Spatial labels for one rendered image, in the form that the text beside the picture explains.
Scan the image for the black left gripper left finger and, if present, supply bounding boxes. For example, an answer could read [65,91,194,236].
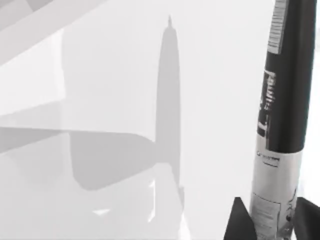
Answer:
[223,196,258,240]

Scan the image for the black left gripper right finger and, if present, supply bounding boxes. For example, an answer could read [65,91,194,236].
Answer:
[292,196,320,240]

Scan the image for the black and silver bottle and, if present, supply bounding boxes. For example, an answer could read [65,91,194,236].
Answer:
[250,0,317,240]

